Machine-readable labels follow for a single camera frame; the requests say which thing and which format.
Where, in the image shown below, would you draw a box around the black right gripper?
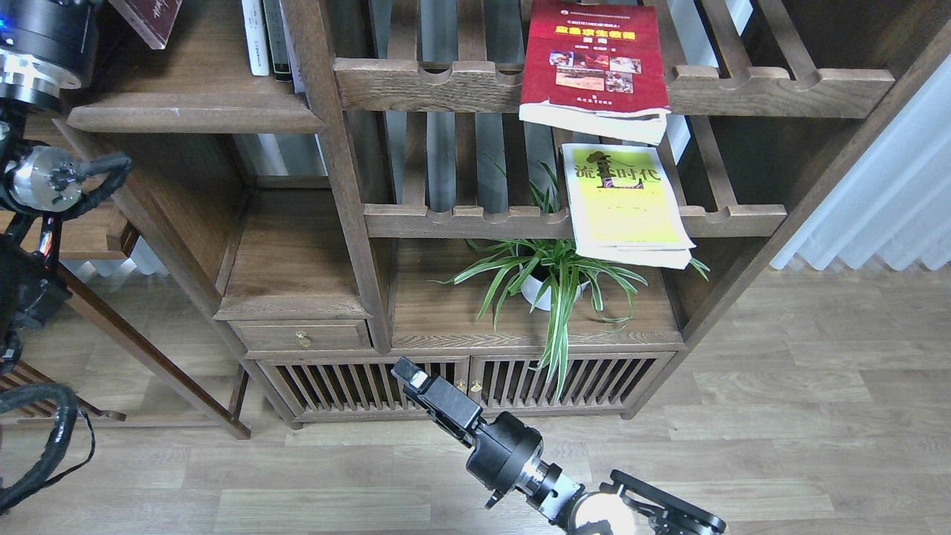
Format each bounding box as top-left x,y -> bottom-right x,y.
391,357 -> 545,509

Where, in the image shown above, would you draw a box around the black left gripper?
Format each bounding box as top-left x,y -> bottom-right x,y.
1,1 -> 102,112

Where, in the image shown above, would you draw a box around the maroon book white characters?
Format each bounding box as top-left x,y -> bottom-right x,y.
108,0 -> 183,50

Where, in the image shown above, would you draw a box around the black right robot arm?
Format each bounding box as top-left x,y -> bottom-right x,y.
392,358 -> 727,534

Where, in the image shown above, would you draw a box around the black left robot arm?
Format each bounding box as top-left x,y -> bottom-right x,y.
1,1 -> 133,373

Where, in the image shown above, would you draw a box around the brass drawer knob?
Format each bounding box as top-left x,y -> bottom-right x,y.
295,331 -> 312,348

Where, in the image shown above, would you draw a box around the white plant pot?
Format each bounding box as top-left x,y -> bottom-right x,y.
521,270 -> 590,315

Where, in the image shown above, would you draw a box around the green spider plant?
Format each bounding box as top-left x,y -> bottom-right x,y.
435,156 -> 710,402

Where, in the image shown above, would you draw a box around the white upright book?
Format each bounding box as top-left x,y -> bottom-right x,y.
241,0 -> 270,76

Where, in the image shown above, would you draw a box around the dark wooden bookshelf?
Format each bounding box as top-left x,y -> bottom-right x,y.
33,1 -> 949,426

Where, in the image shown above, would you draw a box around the dark upright book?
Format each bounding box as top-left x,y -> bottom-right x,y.
262,0 -> 293,82

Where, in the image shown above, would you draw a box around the pale upright book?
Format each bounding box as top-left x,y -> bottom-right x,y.
279,1 -> 305,94

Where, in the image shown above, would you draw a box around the yellow green book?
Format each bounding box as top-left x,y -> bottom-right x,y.
561,143 -> 694,270

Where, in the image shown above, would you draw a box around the red book with photos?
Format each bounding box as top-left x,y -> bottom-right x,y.
519,1 -> 670,146

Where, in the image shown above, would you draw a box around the white curtain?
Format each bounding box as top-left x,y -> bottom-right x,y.
770,59 -> 950,271

